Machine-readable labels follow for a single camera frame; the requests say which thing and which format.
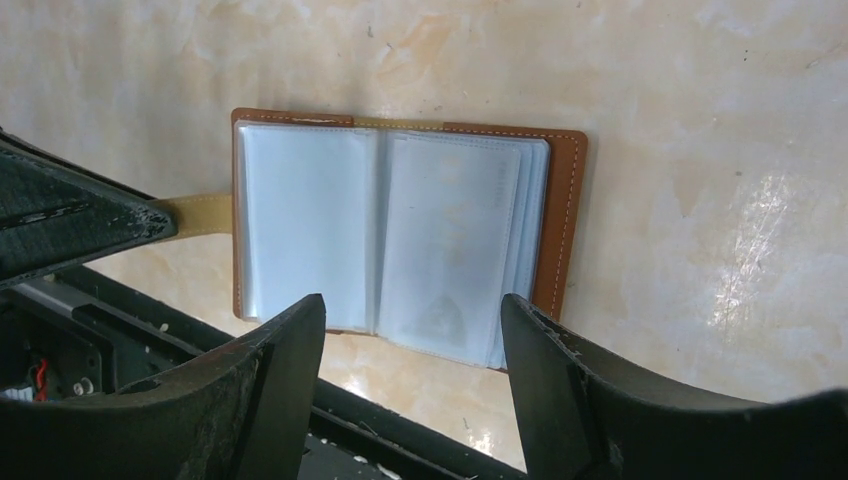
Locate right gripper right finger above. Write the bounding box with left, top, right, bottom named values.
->
left=501, top=294, right=847, bottom=479

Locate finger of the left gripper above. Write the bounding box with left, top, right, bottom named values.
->
left=1, top=132, right=178, bottom=289

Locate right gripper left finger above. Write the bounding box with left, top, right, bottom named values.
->
left=1, top=294, right=326, bottom=479

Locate brown leather card holder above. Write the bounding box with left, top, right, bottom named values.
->
left=161, top=108, right=589, bottom=370

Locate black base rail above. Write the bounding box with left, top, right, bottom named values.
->
left=1, top=267, right=521, bottom=479

